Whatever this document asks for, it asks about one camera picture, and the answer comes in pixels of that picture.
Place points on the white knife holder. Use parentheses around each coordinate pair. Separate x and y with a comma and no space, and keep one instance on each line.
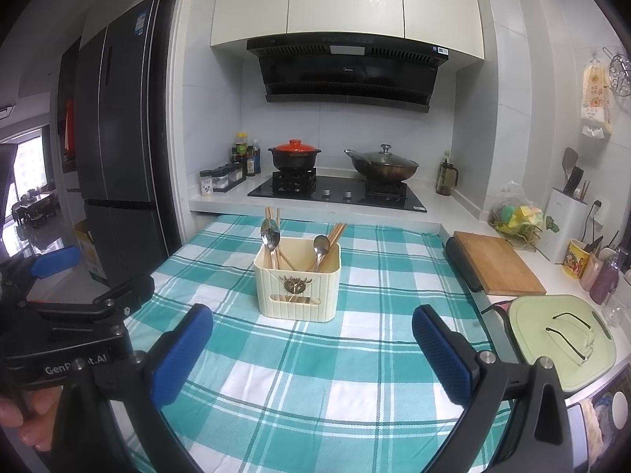
(564,226)

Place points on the dark sauce bottle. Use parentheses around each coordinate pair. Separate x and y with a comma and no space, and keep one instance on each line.
(255,160)

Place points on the wall socket with plug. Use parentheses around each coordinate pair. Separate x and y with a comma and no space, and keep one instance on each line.
(599,212)

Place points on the black kitchen utensil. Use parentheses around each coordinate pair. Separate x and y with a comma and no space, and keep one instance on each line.
(576,180)

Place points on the dark glass pitcher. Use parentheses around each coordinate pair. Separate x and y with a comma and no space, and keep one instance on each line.
(446,180)

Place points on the grey spatula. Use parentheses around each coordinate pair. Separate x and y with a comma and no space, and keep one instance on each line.
(570,157)

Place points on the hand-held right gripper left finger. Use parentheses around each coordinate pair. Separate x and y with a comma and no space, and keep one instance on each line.
(182,354)

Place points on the steel spoon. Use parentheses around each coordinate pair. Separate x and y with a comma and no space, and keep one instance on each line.
(321,245)
(270,236)

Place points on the beige cup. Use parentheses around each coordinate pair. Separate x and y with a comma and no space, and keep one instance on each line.
(589,273)

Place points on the clear glass cup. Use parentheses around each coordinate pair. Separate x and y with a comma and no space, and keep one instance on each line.
(614,310)

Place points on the dark wok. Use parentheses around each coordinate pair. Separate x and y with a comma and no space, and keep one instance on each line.
(384,172)

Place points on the person's left hand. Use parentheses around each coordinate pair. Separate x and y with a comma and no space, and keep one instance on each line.
(39,428)

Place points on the dark grey refrigerator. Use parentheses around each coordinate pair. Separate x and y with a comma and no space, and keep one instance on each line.
(118,133)

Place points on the teal checked tablecloth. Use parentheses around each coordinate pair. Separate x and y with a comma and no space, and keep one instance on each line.
(345,354)

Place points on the metal spoons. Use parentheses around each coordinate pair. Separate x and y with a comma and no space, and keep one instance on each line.
(333,234)

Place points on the black range hood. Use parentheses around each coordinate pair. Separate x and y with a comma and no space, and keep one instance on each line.
(345,74)

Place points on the black gas stove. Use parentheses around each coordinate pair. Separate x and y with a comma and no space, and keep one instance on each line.
(340,192)

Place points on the dark wooden furniture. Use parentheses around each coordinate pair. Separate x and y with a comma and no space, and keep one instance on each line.
(34,209)

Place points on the white bowl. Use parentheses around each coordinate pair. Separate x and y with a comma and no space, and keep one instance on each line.
(620,409)

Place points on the yellow printed container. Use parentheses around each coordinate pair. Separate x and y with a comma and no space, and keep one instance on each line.
(577,258)

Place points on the cream ribbed utensil holder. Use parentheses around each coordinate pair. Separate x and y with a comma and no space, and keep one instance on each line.
(320,286)

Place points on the yellow cap sauce bottle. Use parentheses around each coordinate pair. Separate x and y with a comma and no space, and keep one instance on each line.
(240,150)

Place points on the hanging printed bag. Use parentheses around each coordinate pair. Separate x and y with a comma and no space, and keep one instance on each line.
(595,98)

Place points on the white label spice jar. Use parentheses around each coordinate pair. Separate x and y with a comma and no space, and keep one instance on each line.
(206,183)

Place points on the glass wok lid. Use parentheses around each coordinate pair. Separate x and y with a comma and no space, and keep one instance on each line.
(384,156)

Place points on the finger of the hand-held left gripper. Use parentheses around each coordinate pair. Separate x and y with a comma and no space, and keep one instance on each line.
(54,261)
(133,293)

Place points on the pale green pan lid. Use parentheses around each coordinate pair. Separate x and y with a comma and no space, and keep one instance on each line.
(542,350)

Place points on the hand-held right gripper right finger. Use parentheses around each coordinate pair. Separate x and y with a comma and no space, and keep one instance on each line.
(443,359)

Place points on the black clay pot orange lid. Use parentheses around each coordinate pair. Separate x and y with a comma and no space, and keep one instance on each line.
(293,157)

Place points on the purple bottle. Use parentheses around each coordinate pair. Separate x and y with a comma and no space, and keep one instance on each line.
(604,283)

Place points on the wooden cutting board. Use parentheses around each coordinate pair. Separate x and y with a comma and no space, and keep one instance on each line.
(498,263)

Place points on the yellow cardboard box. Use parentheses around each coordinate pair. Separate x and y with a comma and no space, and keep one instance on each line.
(91,256)

